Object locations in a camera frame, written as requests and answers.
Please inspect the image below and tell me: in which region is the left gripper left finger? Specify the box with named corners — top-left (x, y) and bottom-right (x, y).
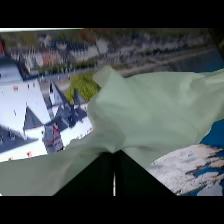
top-left (54, 151), bottom-right (115, 197)

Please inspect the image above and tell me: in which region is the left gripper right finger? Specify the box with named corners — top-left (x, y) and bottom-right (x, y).
top-left (114, 149), bottom-right (177, 197)

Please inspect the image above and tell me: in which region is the pale green shirt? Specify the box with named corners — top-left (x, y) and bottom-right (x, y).
top-left (0, 64), bottom-right (224, 197)

